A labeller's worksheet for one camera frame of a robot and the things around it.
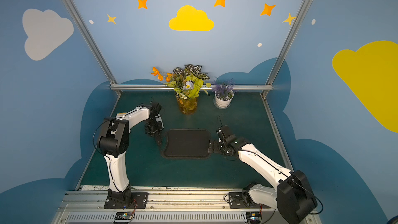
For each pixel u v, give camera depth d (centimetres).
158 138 97
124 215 72
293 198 40
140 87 118
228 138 65
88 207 106
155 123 87
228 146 62
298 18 81
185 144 98
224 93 100
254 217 72
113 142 55
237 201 74
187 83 92
